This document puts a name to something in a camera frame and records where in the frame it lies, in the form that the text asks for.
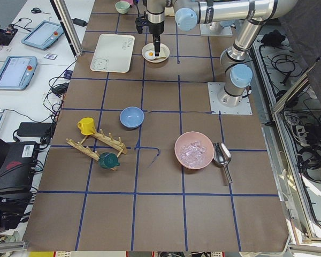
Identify black computer box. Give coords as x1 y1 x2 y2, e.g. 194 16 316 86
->
0 140 39 194

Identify blue teach pendant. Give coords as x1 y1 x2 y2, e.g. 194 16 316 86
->
21 20 64 50
0 56 38 91

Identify blue bowl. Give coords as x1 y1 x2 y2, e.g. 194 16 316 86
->
120 107 144 129

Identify yellow mug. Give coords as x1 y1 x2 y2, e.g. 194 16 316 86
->
77 117 96 135

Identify wooden mug rack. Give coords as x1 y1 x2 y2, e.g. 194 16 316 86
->
66 129 128 171

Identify white round plate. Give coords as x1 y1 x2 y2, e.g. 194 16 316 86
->
142 43 170 63

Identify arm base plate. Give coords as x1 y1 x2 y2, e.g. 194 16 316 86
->
208 82 253 115

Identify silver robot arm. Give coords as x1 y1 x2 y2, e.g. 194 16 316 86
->
143 0 297 82

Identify bottom bread slice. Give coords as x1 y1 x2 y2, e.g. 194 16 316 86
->
153 47 166 60

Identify near blue teach pendant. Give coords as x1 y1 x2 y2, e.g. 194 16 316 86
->
0 56 38 91

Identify pink bowl with ice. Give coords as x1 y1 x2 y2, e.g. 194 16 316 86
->
174 131 214 170

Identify dark green mug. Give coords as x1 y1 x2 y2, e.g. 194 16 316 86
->
98 152 120 170

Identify small white label card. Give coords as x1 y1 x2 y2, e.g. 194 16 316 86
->
44 54 57 60

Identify black scissors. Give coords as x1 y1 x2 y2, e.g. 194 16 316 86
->
31 7 50 14

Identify green ceramic bowl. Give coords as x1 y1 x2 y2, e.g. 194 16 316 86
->
115 1 130 14

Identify black power adapter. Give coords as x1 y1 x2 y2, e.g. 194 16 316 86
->
12 122 52 141

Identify metal scoop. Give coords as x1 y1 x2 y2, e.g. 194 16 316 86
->
213 142 233 184

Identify far blue teach pendant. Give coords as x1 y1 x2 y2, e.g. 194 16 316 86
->
21 20 64 50

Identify fried egg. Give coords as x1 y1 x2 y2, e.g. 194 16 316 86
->
144 50 156 60

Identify white rectangular tray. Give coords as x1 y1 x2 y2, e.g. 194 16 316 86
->
90 34 135 73

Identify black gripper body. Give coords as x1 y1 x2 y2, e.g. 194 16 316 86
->
147 13 165 35

